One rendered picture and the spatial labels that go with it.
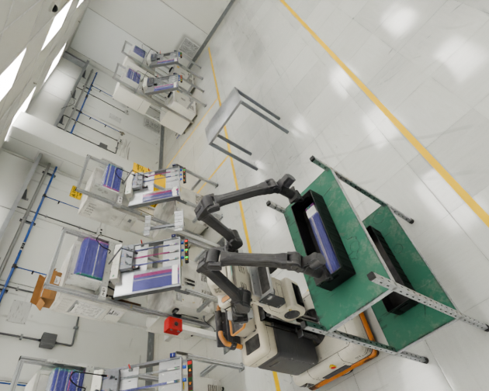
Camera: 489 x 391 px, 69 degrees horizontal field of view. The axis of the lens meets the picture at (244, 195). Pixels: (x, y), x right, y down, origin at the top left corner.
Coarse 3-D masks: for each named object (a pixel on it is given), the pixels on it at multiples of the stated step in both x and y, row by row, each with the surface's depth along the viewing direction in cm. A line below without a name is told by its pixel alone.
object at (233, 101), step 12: (228, 96) 457; (240, 96) 432; (228, 108) 441; (252, 108) 429; (264, 108) 477; (216, 120) 459; (216, 132) 443; (288, 132) 459; (216, 144) 453; (252, 168) 483
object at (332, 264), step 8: (312, 208) 212; (312, 216) 209; (312, 224) 206; (320, 224) 201; (320, 232) 198; (320, 240) 196; (328, 240) 191; (320, 248) 193; (328, 248) 188; (328, 256) 186; (328, 264) 184; (336, 264) 180
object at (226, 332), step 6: (216, 312) 259; (222, 312) 260; (216, 318) 255; (222, 318) 256; (216, 324) 252; (228, 324) 251; (216, 330) 249; (228, 330) 247; (228, 336) 244; (234, 336) 248; (234, 342) 237; (240, 342) 245; (228, 348) 236; (234, 348) 236
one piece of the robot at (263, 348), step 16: (256, 320) 240; (272, 320) 241; (256, 336) 235; (272, 336) 235; (288, 336) 244; (304, 336) 247; (256, 352) 228; (272, 352) 227; (288, 352) 234; (304, 352) 244; (272, 368) 242; (288, 368) 245; (304, 368) 249
